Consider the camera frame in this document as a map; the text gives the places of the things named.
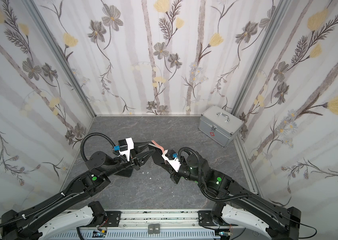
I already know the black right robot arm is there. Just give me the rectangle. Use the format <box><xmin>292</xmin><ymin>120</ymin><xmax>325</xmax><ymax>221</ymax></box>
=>
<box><xmin>149</xmin><ymin>145</ymin><xmax>303</xmax><ymax>240</ymax></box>

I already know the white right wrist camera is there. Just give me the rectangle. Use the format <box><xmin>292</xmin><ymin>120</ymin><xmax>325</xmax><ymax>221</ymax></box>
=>
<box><xmin>162</xmin><ymin>150</ymin><xmax>182</xmax><ymax>173</ymax></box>

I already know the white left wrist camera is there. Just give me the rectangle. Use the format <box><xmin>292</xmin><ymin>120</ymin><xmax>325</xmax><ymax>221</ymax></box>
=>
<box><xmin>114</xmin><ymin>138</ymin><xmax>134</xmax><ymax>162</ymax></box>

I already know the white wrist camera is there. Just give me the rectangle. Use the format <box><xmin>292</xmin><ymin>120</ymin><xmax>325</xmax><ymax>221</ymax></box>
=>
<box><xmin>114</xmin><ymin>138</ymin><xmax>134</xmax><ymax>162</ymax></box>
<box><xmin>162</xmin><ymin>150</ymin><xmax>182</xmax><ymax>173</ymax></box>

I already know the pink phone case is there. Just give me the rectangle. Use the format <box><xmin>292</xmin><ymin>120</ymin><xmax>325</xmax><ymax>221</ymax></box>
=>
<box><xmin>151</xmin><ymin>140</ymin><xmax>165</xmax><ymax>154</ymax></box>

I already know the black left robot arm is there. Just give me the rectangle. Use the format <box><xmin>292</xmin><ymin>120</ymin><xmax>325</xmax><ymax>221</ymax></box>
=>
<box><xmin>0</xmin><ymin>133</ymin><xmax>156</xmax><ymax>240</ymax></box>

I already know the black smartphone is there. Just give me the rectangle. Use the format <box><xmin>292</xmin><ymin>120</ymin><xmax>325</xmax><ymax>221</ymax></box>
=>
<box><xmin>149</xmin><ymin>143</ymin><xmax>162</xmax><ymax>162</ymax></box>

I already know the white slotted cable duct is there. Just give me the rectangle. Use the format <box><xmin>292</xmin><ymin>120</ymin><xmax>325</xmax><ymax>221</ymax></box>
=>
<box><xmin>42</xmin><ymin>229</ymin><xmax>221</xmax><ymax>240</ymax></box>

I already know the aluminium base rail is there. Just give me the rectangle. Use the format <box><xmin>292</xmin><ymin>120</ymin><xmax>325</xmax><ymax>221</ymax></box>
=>
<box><xmin>34</xmin><ymin>208</ymin><xmax>286</xmax><ymax>240</ymax></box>

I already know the silver aluminium case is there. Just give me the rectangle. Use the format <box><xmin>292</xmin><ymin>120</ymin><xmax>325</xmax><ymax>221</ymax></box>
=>
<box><xmin>198</xmin><ymin>106</ymin><xmax>244</xmax><ymax>148</ymax></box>

